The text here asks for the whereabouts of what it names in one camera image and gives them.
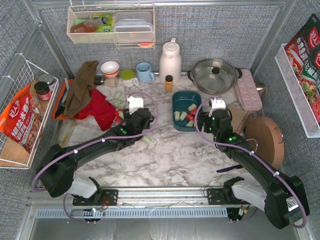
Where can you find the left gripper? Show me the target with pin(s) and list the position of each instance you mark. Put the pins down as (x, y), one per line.
(126, 114)

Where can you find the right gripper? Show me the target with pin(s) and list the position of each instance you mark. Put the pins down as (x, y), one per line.
(200, 121)

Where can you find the red capsule cluster two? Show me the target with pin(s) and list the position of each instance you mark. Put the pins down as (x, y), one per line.
(118, 120)

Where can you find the red capsule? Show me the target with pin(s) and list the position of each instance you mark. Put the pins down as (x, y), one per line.
(193, 112)
(190, 117)

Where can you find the red capsule top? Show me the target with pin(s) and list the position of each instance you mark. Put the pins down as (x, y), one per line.
(190, 117)

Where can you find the teal storage basket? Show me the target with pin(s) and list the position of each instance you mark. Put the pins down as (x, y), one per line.
(181, 100)

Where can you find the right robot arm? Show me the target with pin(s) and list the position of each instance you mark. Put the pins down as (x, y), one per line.
(286, 201)

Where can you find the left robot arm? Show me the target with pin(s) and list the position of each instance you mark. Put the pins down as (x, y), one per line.
(57, 168)

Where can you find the green capsule pair left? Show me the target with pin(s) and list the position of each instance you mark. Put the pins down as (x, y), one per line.
(117, 102)

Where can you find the red cloth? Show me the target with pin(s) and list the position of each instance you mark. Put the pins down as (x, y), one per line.
(99, 108)

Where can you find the pink egg tray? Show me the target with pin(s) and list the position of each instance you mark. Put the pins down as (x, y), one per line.
(246, 91)

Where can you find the round wooden board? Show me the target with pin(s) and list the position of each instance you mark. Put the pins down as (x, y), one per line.
(265, 137)

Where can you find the purple knife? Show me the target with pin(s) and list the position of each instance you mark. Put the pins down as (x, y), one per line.
(227, 169)

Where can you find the steel pot with lid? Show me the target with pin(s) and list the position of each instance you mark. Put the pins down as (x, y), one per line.
(214, 76)

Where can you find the green lid cup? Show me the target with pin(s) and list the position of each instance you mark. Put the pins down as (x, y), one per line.
(129, 78)

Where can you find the pepper grinder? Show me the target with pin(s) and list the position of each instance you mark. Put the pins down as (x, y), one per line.
(103, 81)

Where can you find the orange spice bottle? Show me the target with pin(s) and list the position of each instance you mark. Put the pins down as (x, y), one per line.
(168, 86)

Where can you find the steel ladle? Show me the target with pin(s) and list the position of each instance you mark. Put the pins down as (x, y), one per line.
(261, 89)

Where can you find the blue mug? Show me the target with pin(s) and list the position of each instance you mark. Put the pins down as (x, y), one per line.
(144, 73)

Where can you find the white orange bowl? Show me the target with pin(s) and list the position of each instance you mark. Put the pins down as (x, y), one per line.
(110, 69)

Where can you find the brown cloth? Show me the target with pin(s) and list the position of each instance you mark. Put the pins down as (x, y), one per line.
(78, 96)

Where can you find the white thermos jug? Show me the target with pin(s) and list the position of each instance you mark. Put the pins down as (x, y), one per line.
(170, 62)

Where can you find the orange tray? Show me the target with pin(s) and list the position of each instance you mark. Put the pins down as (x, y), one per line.
(62, 92)

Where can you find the dark lid jar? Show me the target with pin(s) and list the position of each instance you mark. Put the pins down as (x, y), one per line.
(42, 90)

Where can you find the clear plastic containers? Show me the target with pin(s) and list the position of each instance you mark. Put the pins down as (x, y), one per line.
(133, 26)

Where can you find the green drink packet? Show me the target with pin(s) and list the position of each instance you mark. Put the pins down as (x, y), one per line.
(107, 22)

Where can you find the orange snack bag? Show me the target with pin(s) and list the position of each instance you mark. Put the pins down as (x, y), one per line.
(19, 121)

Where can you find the red seasoning packet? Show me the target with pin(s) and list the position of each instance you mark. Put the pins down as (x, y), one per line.
(303, 52)

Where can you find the white wire basket right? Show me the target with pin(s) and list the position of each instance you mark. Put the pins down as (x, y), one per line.
(301, 105)

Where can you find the cream wall rack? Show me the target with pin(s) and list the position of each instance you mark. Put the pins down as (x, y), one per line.
(81, 29)

